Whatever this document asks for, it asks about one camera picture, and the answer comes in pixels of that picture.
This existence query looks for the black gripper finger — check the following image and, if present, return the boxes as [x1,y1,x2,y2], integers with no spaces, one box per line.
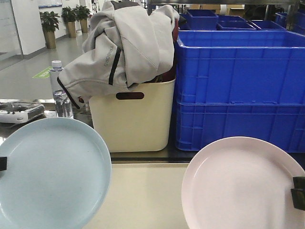
[0,156,8,171]
[291,177,305,209]

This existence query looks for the light blue plate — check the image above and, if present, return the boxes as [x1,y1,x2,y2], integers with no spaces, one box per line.
[0,118,112,229]

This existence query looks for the pink plate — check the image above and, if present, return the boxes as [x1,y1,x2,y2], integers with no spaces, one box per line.
[181,136,305,229]

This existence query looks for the cream serving tray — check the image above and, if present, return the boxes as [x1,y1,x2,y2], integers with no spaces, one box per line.
[85,163,188,229]

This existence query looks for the white grey remote controller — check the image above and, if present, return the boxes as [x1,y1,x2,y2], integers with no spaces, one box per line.
[0,101,45,124]

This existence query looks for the clear water bottle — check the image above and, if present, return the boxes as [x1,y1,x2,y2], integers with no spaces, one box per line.
[49,60,73,118]

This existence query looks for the large blue crate bottom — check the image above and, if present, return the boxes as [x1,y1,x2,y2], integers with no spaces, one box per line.
[175,102,305,153]

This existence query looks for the large blue crate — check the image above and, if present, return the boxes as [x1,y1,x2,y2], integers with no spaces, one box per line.
[175,31,305,104]
[175,102,305,153]

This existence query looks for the large blue crate top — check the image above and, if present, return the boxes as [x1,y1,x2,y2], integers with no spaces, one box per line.
[175,31,305,104]

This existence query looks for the cream plastic storage bin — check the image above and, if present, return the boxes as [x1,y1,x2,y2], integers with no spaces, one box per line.
[89,79,175,153]

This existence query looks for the potted plant left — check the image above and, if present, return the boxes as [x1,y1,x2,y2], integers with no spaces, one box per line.
[40,11,60,49]

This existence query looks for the potted plant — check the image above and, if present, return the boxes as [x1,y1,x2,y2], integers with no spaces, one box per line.
[75,5,90,33]
[61,7,76,38]
[40,11,60,49]

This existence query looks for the potted plant middle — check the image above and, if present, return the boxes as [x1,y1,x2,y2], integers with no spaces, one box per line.
[61,7,76,38]

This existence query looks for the potted plant right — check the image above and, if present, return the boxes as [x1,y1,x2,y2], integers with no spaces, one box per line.
[75,5,90,33]

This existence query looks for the grey jacket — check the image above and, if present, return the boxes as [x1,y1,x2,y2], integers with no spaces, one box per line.
[57,0,180,108]

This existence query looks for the small blue bin right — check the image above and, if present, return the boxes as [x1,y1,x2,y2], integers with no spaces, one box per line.
[249,20,286,31]

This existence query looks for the small blue bin low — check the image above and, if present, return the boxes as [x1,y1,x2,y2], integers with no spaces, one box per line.
[216,21,256,31]

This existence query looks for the small blue bin tall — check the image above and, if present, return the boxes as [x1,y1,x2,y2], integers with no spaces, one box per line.
[187,10,218,30]

